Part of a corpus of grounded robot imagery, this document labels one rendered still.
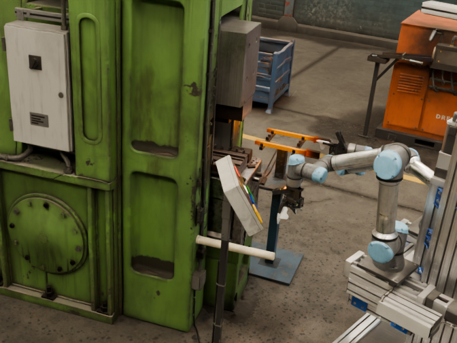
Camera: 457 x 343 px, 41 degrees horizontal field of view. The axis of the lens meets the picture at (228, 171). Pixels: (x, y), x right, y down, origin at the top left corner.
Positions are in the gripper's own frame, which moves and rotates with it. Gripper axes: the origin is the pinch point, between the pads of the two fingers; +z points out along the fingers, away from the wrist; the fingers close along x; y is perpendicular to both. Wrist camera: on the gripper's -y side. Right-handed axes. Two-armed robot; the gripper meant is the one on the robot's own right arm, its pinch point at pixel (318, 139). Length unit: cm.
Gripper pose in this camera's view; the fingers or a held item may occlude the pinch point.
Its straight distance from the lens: 407.9
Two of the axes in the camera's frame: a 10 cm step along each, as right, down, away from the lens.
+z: -9.3, -2.1, 2.9
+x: 3.5, -3.8, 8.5
